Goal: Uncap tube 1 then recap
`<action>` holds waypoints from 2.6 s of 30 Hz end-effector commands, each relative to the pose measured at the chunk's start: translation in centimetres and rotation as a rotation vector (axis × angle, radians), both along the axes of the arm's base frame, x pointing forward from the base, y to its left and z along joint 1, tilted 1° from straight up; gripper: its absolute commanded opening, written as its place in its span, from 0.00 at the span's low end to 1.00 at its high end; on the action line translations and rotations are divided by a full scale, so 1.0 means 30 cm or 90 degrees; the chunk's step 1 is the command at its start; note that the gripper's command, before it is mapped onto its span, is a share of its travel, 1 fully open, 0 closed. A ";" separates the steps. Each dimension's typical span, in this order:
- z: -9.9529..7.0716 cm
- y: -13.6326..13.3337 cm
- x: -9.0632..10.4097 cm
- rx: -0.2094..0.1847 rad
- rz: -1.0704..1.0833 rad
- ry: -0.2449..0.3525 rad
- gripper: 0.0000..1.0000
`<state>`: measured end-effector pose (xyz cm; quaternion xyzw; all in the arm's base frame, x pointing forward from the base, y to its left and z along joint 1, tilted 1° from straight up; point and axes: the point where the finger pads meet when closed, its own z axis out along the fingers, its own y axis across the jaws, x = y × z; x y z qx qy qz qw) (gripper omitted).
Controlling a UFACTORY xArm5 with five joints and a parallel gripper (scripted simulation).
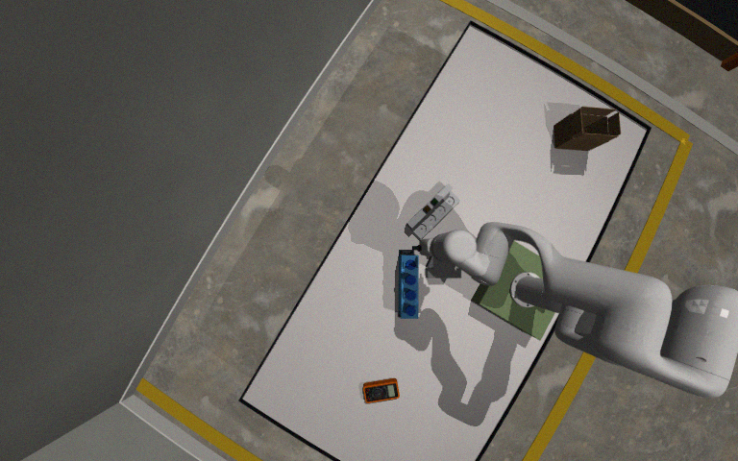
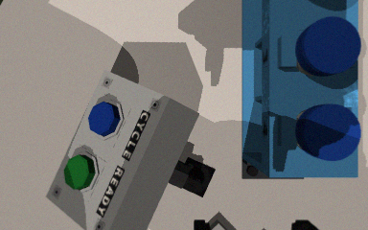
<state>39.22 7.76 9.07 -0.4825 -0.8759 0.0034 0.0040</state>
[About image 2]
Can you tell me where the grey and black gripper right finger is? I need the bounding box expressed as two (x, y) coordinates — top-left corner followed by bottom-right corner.
(291, 219), (319, 230)

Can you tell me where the grey push-button control box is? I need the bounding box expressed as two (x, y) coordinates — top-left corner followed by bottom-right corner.
(46, 70), (215, 230)

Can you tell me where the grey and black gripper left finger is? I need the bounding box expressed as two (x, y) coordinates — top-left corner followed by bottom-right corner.
(194, 219), (211, 230)

